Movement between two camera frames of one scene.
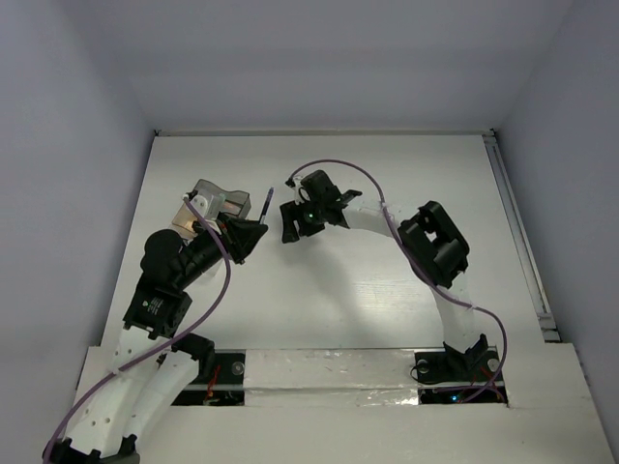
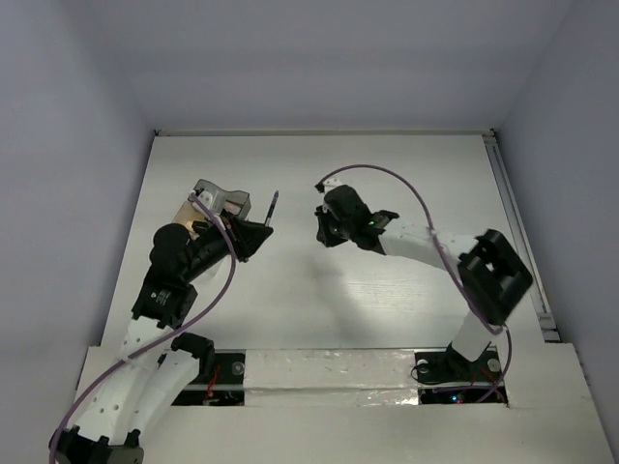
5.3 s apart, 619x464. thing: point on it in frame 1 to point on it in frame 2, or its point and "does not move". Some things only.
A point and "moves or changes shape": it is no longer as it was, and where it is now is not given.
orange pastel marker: x=230 y=207 does not move
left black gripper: x=239 y=235 does not move
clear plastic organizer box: x=184 y=219 does not move
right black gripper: x=291 y=212 to x=324 y=213
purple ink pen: x=267 y=204 moves or changes shape
